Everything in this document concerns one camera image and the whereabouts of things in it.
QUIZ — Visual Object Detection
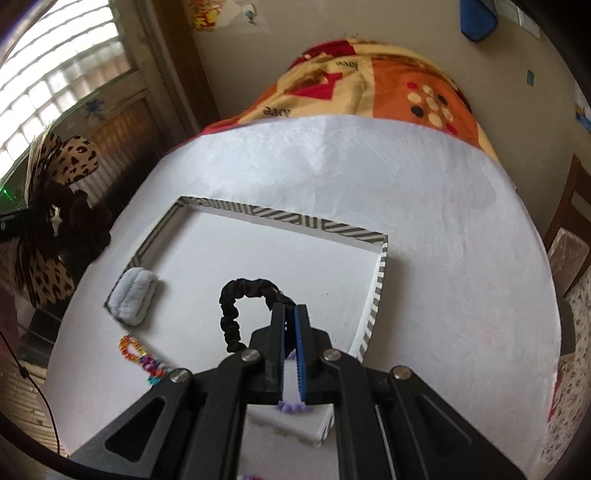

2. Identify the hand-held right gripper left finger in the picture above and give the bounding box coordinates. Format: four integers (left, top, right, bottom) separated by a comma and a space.
69, 302, 287, 480

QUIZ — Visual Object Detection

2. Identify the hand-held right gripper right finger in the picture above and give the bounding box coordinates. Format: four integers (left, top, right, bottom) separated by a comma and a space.
293, 304, 527, 480

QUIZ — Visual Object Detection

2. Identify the black scrunchie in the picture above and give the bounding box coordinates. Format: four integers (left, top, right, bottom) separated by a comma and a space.
219, 277, 296, 354

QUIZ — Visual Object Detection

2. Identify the striped cardboard tray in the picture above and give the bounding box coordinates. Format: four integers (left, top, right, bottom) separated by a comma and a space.
104, 196, 389, 363

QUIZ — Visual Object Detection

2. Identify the flower bead bracelet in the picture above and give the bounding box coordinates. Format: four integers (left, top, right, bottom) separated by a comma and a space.
140, 353, 172, 387

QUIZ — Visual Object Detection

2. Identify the grey fluffy hair clip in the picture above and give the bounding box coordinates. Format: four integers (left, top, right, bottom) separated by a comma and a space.
107, 267, 160, 328

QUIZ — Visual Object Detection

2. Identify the glass block window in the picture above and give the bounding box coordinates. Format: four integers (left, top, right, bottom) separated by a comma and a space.
0, 0, 139, 178

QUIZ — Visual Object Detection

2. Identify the printed orange blanket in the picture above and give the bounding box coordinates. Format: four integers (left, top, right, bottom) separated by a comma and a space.
201, 39, 502, 162

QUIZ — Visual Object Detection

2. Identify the floral cloth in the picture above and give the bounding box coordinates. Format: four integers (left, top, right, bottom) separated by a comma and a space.
549, 286, 591, 464

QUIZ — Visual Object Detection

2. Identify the wooden chair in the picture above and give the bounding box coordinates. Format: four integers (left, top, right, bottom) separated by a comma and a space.
544, 154, 591, 297

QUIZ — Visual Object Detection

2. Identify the blue cloth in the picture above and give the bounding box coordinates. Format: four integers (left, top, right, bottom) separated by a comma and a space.
460, 0, 497, 42

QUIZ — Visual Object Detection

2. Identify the thin black cable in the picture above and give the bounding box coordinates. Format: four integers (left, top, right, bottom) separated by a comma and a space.
0, 332, 63, 457

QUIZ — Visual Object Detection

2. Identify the red yellow wall sticker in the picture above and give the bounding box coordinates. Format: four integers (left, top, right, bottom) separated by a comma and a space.
191, 0, 220, 31

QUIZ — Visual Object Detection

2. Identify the wall calendar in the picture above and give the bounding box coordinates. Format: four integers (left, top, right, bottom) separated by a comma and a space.
575, 90, 591, 126

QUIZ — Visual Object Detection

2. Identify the white wall paper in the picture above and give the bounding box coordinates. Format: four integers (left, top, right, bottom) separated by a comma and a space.
494, 0, 542, 38

